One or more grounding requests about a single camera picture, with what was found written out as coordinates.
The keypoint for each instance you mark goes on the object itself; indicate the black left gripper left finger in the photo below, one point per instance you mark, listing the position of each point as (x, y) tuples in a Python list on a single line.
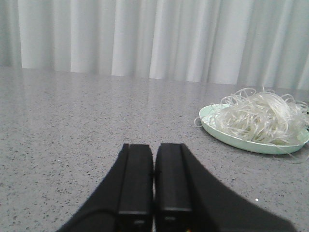
[(123, 201)]

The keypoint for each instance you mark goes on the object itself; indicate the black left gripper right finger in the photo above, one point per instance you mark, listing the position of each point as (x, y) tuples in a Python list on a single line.
[(188, 198)]

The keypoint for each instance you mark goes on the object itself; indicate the white vermicelli noodle bundle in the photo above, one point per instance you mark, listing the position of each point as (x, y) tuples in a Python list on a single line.
[(263, 117)]

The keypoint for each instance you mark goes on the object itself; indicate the mint green round plate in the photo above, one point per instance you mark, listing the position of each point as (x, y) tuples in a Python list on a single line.
[(269, 149)]

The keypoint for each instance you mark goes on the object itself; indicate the white pleated curtain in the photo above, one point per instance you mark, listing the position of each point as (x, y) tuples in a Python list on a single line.
[(244, 42)]

